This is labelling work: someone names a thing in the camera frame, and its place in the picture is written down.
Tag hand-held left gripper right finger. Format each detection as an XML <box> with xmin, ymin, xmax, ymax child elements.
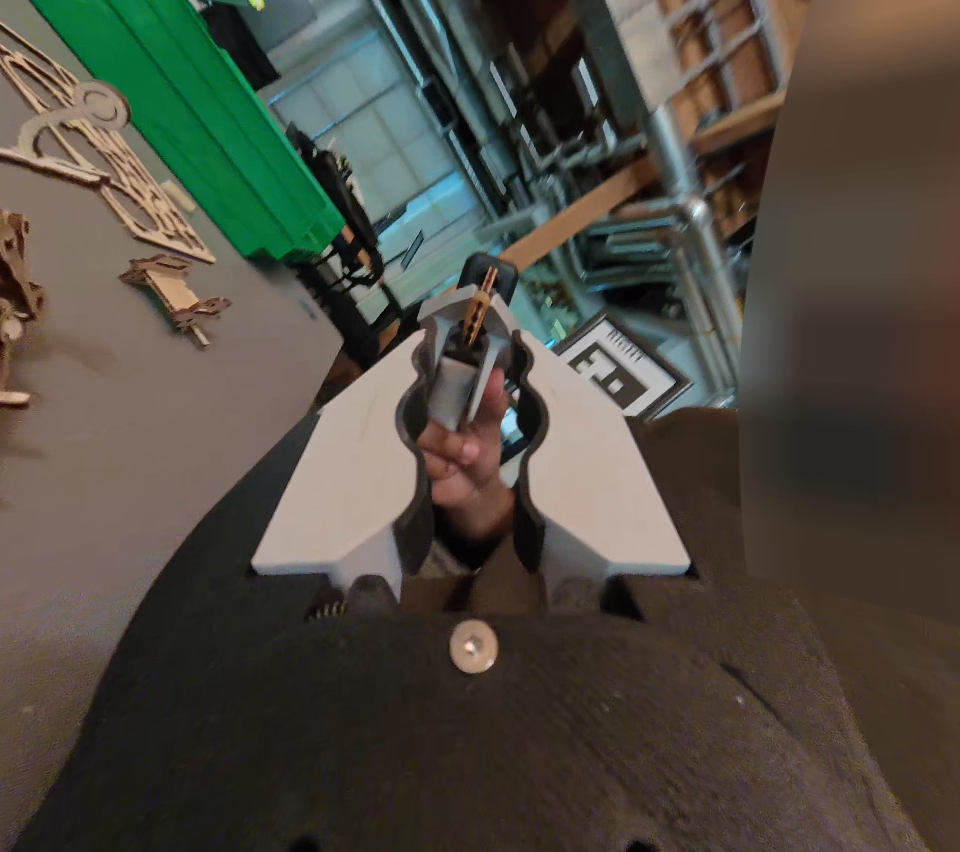
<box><xmin>512</xmin><ymin>331</ymin><xmax>693</xmax><ymax>604</ymax></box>

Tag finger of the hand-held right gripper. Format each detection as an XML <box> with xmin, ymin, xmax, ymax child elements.
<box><xmin>416</xmin><ymin>296</ymin><xmax>483</xmax><ymax>432</ymax></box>
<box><xmin>465</xmin><ymin>303</ymin><xmax>522</xmax><ymax>423</ymax></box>

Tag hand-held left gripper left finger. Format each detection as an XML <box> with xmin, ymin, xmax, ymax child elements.
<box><xmin>249</xmin><ymin>331</ymin><xmax>436</xmax><ymax>600</ymax></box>

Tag small wooden puzzle piece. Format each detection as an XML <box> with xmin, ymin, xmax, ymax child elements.
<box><xmin>461</xmin><ymin>267</ymin><xmax>500</xmax><ymax>348</ymax></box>

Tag grey desk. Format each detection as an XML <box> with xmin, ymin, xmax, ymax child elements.
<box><xmin>0</xmin><ymin>0</ymin><xmax>348</xmax><ymax>816</ymax></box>

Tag person's right hand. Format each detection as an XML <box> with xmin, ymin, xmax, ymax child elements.
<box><xmin>416</xmin><ymin>368</ymin><xmax>520</xmax><ymax>544</ymax></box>

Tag framed black-white marker sign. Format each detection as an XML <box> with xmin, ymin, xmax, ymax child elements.
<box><xmin>553</xmin><ymin>311</ymin><xmax>693</xmax><ymax>420</ymax></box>

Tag black chair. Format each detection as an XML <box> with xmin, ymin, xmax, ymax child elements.
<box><xmin>287</xmin><ymin>123</ymin><xmax>408</xmax><ymax>347</ymax></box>

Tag wooden ribbed seat assembly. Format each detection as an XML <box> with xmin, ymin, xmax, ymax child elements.
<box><xmin>118</xmin><ymin>254</ymin><xmax>232</xmax><ymax>348</ymax></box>

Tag wooden puzzle sheet curved cutouts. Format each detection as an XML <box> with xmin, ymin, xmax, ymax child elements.
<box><xmin>0</xmin><ymin>20</ymin><xmax>219</xmax><ymax>265</ymax></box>

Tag wooden motorcycle model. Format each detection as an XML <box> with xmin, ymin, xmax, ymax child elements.
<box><xmin>0</xmin><ymin>210</ymin><xmax>48</xmax><ymax>411</ymax></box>

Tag green plastic bin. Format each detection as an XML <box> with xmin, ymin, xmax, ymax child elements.
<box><xmin>6</xmin><ymin>0</ymin><xmax>346</xmax><ymax>262</ymax></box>

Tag metal duct pipe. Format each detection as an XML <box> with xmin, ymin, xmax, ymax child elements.
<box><xmin>643</xmin><ymin>106</ymin><xmax>745</xmax><ymax>411</ymax></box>

